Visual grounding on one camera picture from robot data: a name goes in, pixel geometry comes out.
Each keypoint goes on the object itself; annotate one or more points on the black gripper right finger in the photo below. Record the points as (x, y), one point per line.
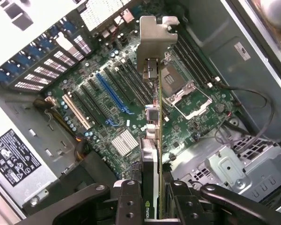
(189, 206)

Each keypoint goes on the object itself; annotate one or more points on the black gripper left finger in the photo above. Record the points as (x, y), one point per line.
(128, 201)

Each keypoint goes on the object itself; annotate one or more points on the black plastic shroud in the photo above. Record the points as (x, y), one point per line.
(100, 168)

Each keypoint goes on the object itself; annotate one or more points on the silver disk bay cage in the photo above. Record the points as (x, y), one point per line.
(224, 164)

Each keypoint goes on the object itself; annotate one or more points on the silver finned heat sink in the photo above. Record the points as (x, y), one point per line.
(125, 143)

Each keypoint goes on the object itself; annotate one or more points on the green motherboard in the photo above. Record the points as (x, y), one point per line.
(189, 131)

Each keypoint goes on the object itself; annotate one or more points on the round coin battery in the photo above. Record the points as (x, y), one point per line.
(220, 107)

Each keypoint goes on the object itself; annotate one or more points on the black expansion slot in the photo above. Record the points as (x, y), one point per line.
(118, 84)
(93, 103)

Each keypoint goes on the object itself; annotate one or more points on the white expansion slot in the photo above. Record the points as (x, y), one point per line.
(76, 111)

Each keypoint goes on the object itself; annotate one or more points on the grey power supply with label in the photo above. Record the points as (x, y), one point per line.
(37, 150)

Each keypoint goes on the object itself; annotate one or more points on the blue expansion slot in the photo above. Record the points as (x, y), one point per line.
(112, 91)

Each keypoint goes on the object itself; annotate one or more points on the CPU socket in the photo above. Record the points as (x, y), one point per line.
(171, 77)

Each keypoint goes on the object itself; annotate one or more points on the black RAM slot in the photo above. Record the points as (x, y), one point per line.
(202, 56)
(194, 62)
(190, 66)
(199, 59)

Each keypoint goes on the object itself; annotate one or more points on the open black PC case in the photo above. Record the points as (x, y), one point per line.
(224, 47)

